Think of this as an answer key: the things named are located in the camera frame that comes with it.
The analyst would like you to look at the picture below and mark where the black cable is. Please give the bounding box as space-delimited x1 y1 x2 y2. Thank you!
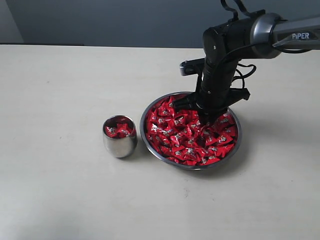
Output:
219 0 311 91

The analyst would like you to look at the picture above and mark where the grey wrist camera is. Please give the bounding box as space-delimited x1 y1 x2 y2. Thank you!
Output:
179 58 205 76

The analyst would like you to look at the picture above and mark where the metal bowl of red candies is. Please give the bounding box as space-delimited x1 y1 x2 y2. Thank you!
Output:
139 91 243 171

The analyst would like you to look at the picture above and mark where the stainless steel cup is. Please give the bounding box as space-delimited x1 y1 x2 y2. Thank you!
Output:
102 115 138 159

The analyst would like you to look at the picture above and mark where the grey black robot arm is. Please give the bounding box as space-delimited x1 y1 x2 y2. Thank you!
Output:
173 13 320 122

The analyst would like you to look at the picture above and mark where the red candy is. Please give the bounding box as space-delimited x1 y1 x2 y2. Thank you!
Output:
116 123 133 138
146 122 163 135
104 125 118 138

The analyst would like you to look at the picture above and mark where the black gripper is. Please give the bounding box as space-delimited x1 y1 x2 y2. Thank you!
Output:
173 58 250 125

